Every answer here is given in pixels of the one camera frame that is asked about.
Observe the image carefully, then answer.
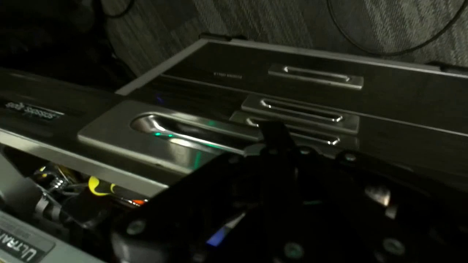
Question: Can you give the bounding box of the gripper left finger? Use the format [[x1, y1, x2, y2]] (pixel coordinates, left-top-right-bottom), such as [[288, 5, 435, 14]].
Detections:
[[110, 121, 285, 263]]

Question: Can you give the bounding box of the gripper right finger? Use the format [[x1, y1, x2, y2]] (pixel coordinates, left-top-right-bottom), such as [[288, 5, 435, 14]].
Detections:
[[280, 121, 468, 263]]

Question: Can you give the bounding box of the yellow black screwdriver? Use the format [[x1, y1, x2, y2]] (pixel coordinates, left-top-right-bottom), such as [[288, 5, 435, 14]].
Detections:
[[71, 176, 149, 220]]

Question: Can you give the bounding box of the closed black drawer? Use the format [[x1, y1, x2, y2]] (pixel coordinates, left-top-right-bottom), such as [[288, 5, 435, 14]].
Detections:
[[116, 38, 468, 136]]

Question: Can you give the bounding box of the open black drawer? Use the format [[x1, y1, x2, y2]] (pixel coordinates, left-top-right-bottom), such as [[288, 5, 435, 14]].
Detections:
[[0, 68, 468, 234]]

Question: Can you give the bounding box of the black tool cabinet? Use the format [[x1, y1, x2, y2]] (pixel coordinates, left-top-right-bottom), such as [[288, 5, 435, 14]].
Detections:
[[0, 34, 468, 263]]

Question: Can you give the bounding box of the large silver drawer handle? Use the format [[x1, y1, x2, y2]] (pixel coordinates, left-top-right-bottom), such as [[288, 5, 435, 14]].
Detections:
[[77, 100, 264, 176]]

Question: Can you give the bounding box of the black cable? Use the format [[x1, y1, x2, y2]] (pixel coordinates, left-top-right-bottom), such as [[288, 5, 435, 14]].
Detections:
[[327, 0, 468, 57]]

